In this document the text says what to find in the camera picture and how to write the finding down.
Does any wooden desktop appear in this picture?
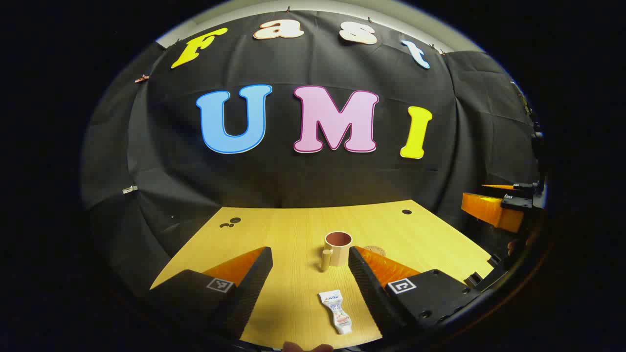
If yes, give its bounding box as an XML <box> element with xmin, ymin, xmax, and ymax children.
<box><xmin>149</xmin><ymin>199</ymin><xmax>494</xmax><ymax>351</ymax></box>

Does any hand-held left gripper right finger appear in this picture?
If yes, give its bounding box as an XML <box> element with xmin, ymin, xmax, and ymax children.
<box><xmin>347</xmin><ymin>245</ymin><xmax>484</xmax><ymax>341</ymax></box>

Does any beige cup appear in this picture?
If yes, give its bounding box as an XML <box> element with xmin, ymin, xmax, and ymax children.
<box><xmin>320</xmin><ymin>231</ymin><xmax>354</xmax><ymax>272</ymax></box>

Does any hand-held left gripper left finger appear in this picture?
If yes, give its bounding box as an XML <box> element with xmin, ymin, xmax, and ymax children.
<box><xmin>147</xmin><ymin>246</ymin><xmax>274</xmax><ymax>343</ymax></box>

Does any white toothpaste tube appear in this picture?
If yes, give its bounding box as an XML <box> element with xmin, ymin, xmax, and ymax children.
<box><xmin>318</xmin><ymin>289</ymin><xmax>353</xmax><ymax>335</ymax></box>

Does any black backdrop cloth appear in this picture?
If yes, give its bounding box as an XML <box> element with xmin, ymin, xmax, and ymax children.
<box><xmin>81</xmin><ymin>10</ymin><xmax>544</xmax><ymax>300</ymax></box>

